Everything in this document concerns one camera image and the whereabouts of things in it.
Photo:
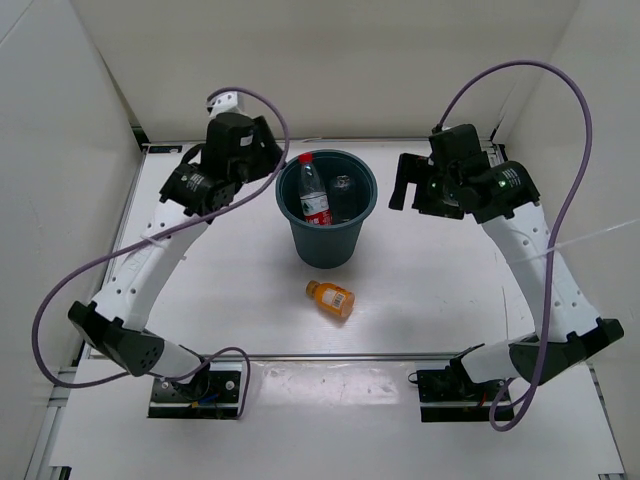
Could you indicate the dark green plastic bin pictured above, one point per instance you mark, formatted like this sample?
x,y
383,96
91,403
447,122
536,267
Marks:
x,y
327,246

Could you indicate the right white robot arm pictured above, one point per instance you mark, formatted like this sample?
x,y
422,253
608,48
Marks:
x,y
567,328

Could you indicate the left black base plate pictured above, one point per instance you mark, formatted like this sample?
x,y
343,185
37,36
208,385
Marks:
x,y
220,402

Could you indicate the aluminium front rail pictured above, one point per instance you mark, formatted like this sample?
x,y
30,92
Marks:
x,y
397,357

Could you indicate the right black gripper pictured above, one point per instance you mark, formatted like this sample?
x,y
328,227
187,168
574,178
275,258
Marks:
x,y
417,170

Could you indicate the red label water bottle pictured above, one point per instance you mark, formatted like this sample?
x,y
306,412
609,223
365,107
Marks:
x,y
312,193

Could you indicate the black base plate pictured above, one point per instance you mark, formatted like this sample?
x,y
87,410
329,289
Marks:
x,y
443,401
220,402

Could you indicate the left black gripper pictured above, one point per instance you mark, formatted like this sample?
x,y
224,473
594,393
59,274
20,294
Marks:
x,y
268,155

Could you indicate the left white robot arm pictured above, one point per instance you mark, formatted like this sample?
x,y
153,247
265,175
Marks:
x,y
114,321

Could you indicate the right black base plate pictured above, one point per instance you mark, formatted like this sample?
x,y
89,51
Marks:
x,y
443,401

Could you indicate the clear unlabeled plastic bottle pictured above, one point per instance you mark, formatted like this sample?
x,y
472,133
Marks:
x,y
342,199

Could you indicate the orange juice bottle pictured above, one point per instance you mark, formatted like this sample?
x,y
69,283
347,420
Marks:
x,y
333,299

